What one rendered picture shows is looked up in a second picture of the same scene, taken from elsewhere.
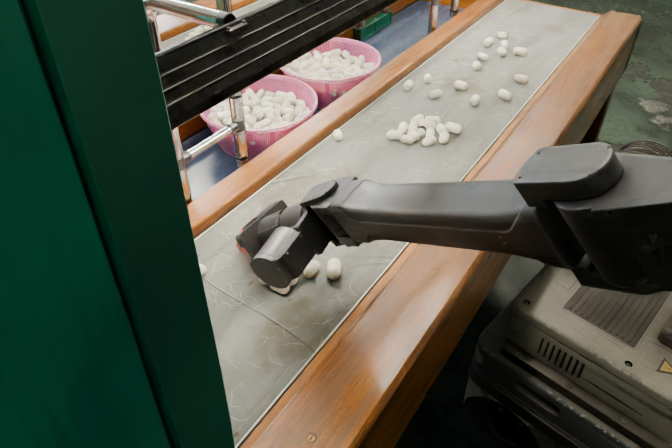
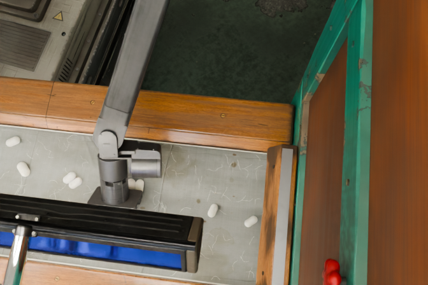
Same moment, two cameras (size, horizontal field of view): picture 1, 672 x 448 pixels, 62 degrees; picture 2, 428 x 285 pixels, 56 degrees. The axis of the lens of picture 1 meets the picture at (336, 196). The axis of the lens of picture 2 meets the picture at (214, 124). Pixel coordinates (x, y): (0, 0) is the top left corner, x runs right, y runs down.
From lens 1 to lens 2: 0.59 m
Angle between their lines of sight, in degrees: 58
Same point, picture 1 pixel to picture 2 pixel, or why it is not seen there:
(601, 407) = (84, 51)
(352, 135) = not seen: outside the picture
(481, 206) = not seen: outside the picture
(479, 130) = not seen: outside the picture
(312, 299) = not seen: hidden behind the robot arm
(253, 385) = (206, 162)
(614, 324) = (37, 43)
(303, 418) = (216, 123)
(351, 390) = (191, 110)
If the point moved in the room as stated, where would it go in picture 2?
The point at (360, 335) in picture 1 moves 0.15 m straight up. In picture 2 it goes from (157, 121) to (143, 101)
